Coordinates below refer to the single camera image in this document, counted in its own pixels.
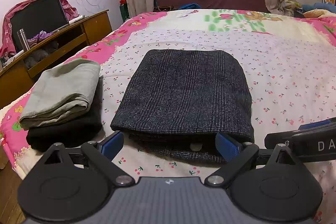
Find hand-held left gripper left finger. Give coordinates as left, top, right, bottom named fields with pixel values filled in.
left=43, top=131, right=135, bottom=186

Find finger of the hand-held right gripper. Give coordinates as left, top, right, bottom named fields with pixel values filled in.
left=297, top=117, right=336, bottom=133
left=264, top=132, right=294, bottom=149

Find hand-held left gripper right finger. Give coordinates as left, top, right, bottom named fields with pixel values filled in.
left=205, top=132, right=302, bottom=187

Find dark plaid pants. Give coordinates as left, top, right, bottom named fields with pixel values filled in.
left=110, top=49, right=255, bottom=164

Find folded black pants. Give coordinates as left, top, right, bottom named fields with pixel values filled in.
left=26, top=76, right=104, bottom=152

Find folded grey pants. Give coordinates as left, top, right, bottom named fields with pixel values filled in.
left=19, top=59, right=101, bottom=131

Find bed with floral sheet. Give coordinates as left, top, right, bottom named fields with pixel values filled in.
left=0, top=8, right=336, bottom=224

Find yellow pillow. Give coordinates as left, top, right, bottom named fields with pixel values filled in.
left=303, top=9, right=336, bottom=18

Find wooden desk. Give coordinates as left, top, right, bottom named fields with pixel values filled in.
left=0, top=9, right=113, bottom=109

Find grey clothes in desk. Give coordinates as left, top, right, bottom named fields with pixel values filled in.
left=24, top=40, right=60, bottom=69

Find blue pillow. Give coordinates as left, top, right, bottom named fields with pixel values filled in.
left=301, top=2, right=336, bottom=13

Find pile of pale cloths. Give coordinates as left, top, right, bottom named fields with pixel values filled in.
left=278, top=0, right=303, bottom=17

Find purple cloth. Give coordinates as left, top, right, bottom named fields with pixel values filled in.
left=27, top=31, right=54, bottom=44

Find white paper roll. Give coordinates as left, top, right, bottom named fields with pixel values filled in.
left=69, top=14, right=86, bottom=24

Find green bag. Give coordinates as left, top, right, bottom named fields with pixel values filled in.
left=120, top=4, right=131, bottom=22

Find steel thermos bottle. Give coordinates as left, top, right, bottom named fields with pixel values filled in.
left=17, top=28, right=31, bottom=52

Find black monitor with pink cover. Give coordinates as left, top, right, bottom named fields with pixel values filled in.
left=0, top=0, right=80, bottom=57

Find brown basket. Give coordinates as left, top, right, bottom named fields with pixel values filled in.
left=154, top=5, right=175, bottom=13

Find blue cloth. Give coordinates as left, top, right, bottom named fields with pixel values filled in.
left=178, top=3, right=202, bottom=10

